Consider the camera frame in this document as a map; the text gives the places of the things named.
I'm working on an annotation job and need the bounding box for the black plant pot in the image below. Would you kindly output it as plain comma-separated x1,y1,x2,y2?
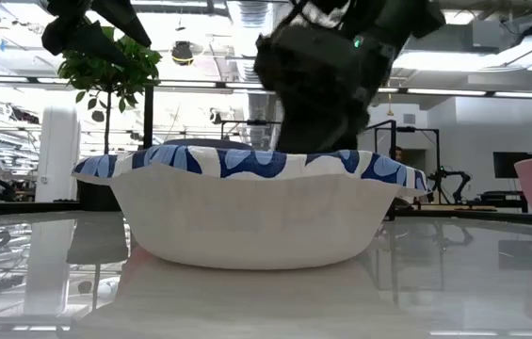
76,181,121,212

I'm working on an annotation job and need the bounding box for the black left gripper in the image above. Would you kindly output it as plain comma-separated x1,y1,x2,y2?
41,0,153,68

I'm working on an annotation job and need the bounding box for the black ceiling dome fixture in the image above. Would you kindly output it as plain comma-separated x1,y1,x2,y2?
170,40,195,66

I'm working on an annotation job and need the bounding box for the green leafy potted tree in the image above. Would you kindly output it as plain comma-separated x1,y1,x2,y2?
56,25,163,156

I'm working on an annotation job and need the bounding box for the black background metal frame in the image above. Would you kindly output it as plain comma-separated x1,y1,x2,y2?
363,119,441,164

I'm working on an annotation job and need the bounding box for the black wall monitor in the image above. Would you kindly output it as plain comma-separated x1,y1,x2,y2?
492,151,532,179

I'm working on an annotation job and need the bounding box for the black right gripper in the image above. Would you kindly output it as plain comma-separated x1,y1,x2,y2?
253,0,392,154

